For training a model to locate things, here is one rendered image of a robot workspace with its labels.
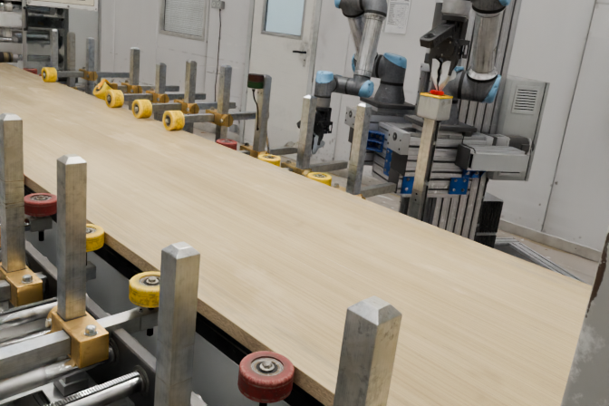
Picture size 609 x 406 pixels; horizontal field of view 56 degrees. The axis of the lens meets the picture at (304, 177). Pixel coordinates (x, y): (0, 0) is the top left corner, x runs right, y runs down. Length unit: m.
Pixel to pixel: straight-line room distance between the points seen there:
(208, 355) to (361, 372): 0.63
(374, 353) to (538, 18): 4.09
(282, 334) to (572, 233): 3.68
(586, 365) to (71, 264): 0.78
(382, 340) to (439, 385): 0.41
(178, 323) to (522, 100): 2.26
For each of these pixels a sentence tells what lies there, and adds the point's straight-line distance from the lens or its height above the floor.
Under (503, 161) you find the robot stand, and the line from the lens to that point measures 2.48.
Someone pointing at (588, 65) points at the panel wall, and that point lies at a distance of 4.37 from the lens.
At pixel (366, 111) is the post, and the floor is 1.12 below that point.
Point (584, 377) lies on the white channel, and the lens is 0.55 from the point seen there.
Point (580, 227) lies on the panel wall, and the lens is 4.48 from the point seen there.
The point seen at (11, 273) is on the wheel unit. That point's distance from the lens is 1.32.
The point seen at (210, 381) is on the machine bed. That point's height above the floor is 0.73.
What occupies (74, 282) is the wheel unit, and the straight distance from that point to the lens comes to 1.05.
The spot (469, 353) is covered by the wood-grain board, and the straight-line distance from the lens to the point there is 1.02.
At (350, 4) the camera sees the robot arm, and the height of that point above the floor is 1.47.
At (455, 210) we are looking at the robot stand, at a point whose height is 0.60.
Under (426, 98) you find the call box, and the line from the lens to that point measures 1.72.
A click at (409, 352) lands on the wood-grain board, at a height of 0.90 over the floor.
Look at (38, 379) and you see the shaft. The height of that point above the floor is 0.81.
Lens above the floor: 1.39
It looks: 15 degrees down
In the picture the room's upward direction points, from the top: 7 degrees clockwise
